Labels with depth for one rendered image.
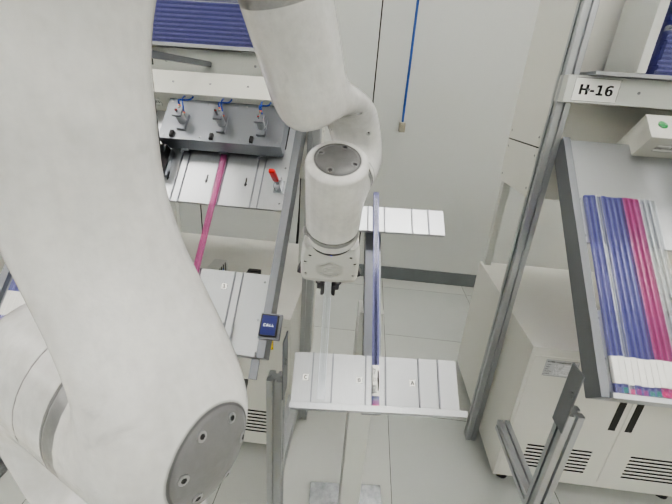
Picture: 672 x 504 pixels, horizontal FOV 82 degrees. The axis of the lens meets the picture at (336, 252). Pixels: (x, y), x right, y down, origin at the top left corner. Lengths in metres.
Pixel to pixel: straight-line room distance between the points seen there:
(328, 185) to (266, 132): 0.64
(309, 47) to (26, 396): 0.36
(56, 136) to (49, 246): 0.06
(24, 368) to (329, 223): 0.36
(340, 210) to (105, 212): 0.33
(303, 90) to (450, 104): 2.32
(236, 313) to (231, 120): 0.53
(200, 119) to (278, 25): 0.80
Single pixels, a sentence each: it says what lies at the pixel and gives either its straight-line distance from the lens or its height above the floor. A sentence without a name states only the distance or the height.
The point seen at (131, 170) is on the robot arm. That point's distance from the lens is 0.25.
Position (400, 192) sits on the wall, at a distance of 2.75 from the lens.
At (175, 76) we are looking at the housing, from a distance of 1.28.
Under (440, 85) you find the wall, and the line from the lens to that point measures 2.70.
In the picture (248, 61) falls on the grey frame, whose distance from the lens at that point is 1.25.
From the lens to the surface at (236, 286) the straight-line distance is 0.99.
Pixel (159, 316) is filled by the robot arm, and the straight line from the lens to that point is 0.26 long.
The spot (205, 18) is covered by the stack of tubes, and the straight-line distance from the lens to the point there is 1.26.
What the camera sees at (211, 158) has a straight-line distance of 1.17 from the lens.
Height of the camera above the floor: 1.30
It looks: 23 degrees down
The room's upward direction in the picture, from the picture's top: 4 degrees clockwise
